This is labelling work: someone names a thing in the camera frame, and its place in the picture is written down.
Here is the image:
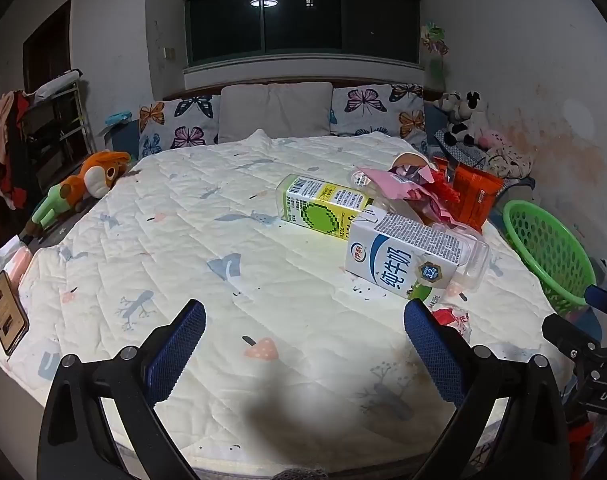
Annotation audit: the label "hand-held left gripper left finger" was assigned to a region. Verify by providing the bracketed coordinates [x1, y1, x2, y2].
[37, 299, 207, 480]

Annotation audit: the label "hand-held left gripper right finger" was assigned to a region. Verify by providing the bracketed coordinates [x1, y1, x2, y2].
[403, 299, 571, 480]

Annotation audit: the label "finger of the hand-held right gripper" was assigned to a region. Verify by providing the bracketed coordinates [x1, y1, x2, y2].
[585, 284, 607, 322]
[541, 313, 604, 361]

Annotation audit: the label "green plastic basket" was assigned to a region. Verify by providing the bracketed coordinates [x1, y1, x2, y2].
[502, 199, 598, 317]

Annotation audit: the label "red white wrapper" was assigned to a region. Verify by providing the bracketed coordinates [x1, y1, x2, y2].
[431, 305, 473, 341]

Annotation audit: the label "red plastic bag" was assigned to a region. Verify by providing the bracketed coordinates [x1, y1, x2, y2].
[566, 412, 607, 480]

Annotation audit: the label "white printed quilt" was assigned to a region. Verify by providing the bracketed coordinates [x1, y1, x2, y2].
[0, 130, 574, 476]

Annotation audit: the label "white blue milk carton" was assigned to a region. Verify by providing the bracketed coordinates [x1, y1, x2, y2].
[344, 210, 467, 311]

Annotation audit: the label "orange snack packet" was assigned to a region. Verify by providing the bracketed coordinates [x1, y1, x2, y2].
[452, 162, 507, 233]

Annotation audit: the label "red crinkled wrapper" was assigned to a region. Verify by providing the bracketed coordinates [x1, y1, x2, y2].
[423, 160, 460, 207]

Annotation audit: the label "spotted beige plush toy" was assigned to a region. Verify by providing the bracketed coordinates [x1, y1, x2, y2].
[483, 145, 534, 179]

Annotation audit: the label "pink wrapper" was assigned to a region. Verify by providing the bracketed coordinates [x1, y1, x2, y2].
[356, 165, 434, 202]

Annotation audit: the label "smartphone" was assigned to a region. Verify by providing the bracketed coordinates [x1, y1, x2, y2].
[0, 270, 30, 356]

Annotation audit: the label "pink small object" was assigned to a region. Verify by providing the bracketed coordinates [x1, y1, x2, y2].
[8, 247, 34, 282]

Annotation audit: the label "green yellow drink carton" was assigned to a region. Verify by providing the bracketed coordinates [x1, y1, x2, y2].
[280, 174, 377, 243]

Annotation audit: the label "orange plush toy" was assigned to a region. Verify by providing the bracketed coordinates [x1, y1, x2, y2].
[17, 150, 133, 241]

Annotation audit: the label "blue patterned cushion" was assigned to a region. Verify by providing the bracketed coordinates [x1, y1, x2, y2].
[433, 129, 490, 172]

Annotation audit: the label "butterfly print pillow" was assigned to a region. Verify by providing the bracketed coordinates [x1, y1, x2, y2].
[138, 95, 221, 161]
[331, 82, 429, 153]

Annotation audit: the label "black white cow plush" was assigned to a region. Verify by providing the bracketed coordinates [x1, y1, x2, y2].
[443, 91, 485, 148]

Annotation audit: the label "white metal rack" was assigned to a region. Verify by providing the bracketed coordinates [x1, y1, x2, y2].
[20, 70, 96, 186]

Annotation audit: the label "grey white plush toy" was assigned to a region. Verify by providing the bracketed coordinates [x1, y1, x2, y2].
[433, 92, 461, 113]

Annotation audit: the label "red pink hanging clothes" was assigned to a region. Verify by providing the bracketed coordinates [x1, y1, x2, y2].
[0, 90, 32, 211]

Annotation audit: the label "beige pillow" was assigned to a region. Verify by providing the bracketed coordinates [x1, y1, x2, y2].
[218, 81, 334, 145]

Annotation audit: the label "paper flower decoration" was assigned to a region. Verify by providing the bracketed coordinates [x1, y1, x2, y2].
[421, 22, 450, 57]

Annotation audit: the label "dark wooden door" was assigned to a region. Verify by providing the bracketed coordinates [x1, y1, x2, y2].
[23, 0, 73, 93]

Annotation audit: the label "dark window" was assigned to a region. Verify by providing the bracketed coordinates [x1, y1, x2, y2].
[184, 0, 421, 68]

